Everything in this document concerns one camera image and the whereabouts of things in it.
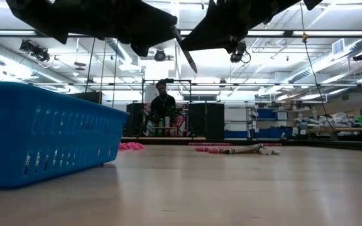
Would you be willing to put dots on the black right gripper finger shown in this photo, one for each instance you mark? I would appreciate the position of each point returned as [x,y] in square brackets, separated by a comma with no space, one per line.
[209,34]

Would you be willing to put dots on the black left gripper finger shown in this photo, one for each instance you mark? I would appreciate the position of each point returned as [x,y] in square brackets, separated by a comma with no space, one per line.
[152,28]

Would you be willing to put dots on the grey crayon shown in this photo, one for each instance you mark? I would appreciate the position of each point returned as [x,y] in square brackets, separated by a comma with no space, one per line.
[247,148]
[269,151]

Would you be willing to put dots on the black overhead beam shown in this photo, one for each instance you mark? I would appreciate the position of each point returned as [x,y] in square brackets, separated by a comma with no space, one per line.
[325,33]

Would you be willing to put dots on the person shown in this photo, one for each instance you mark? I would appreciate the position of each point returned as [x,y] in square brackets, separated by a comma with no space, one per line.
[162,108]

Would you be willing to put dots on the black cabinet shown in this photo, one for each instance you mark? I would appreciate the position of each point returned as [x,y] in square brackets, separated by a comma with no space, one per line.
[134,119]
[206,120]

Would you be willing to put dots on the white air vent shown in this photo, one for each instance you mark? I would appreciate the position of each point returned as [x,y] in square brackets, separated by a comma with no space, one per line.
[338,47]

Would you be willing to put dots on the blue storage bin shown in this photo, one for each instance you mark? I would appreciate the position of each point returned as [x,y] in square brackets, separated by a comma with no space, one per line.
[236,134]
[264,113]
[272,133]

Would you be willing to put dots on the black ceiling speaker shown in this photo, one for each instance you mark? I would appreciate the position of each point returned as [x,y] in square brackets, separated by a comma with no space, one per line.
[360,57]

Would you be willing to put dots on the pink crayon piece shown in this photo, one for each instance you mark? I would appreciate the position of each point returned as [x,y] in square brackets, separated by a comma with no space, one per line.
[133,145]
[123,146]
[140,146]

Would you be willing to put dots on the blue plastic basket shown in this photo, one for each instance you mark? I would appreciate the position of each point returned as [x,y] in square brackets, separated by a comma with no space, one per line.
[42,135]

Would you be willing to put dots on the cluttered wooden workbench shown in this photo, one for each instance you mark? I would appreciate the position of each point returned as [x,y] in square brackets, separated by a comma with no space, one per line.
[332,129]

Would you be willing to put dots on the black ceiling-mounted camera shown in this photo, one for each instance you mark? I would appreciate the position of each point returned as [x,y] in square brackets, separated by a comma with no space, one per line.
[35,50]
[237,56]
[160,55]

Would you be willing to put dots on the silver air duct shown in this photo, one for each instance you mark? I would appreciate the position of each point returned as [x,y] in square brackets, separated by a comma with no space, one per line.
[121,53]

